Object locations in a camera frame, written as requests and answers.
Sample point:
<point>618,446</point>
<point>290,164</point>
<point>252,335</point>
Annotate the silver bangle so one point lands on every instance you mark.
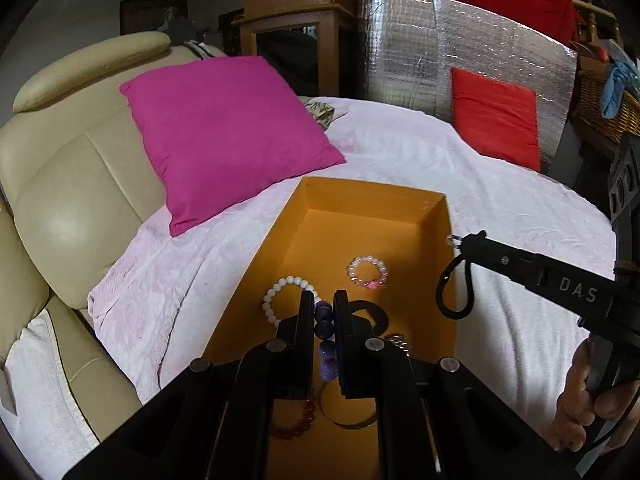
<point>350,425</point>

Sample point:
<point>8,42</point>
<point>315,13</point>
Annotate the beige leather sofa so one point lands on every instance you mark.
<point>65,185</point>

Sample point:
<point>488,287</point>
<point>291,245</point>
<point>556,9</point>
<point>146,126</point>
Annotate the person's right hand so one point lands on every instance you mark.
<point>575,410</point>

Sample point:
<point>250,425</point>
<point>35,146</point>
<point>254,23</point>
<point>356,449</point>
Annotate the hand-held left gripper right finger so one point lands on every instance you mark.
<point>345,350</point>

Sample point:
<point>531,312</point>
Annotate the red cloth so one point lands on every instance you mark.
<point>520,0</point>

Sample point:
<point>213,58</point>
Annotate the white textured blanket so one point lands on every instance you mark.
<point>500,200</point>

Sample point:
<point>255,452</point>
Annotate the red cushion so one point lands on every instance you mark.
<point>495,115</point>

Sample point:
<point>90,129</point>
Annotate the thick black scrunchie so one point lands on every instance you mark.
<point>380,317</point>

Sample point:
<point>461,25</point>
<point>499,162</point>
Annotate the magenta cushion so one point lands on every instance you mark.
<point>225,135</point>

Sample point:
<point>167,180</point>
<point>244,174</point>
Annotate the wicker basket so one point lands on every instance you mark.
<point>590,105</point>

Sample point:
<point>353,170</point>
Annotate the blue cloth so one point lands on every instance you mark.
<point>612,90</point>

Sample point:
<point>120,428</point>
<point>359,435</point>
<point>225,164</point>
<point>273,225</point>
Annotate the patterned gold cloth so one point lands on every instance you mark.
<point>320,112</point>

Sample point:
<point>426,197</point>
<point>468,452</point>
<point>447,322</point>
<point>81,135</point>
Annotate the white towel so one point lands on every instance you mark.
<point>40,385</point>

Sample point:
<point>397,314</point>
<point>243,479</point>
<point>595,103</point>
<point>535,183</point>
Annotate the orange cardboard box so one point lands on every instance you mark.
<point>350,220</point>

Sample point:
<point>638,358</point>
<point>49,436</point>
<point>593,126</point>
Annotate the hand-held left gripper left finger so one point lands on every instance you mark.
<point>305,340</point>

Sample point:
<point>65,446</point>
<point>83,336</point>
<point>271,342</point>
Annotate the silver foil insulation sheet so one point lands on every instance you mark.
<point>400,60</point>

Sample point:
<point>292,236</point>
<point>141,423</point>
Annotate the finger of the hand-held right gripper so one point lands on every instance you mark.
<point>505,260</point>

